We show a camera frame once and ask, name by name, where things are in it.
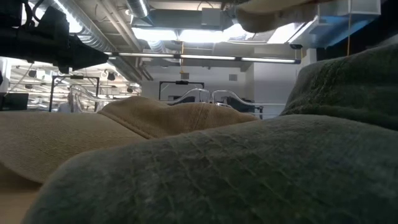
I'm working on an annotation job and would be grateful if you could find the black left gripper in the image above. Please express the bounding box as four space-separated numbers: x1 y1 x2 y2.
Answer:
21 27 109 75

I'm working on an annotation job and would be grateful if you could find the tan baseball cap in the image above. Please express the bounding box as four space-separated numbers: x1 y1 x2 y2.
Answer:
0 95 261 185
234 0 330 34

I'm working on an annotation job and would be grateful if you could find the dark green baseball cap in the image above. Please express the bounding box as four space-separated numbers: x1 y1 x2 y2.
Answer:
279 40 398 131
21 114 398 224

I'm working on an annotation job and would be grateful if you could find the black monitor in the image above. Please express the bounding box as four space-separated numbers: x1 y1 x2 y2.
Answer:
0 92 30 111

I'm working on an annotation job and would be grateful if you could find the clear plastic bin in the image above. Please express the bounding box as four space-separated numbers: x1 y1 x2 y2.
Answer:
70 85 213 106
211 89 287 109

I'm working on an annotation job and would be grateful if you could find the long tube light fixture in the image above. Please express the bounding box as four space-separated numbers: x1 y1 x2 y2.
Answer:
104 52 302 65

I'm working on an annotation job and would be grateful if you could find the black background rig frame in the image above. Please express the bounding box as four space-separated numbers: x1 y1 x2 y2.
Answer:
49 75 101 113
159 80 205 101

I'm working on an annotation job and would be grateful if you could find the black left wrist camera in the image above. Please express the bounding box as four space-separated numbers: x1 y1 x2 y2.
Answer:
34 5 71 35

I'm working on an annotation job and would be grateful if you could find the black left camera cable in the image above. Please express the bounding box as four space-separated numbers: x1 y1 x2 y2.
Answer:
21 0 46 27

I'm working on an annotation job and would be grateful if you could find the rectangular ceiling duct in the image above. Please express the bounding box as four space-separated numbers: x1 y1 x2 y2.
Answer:
287 0 382 49

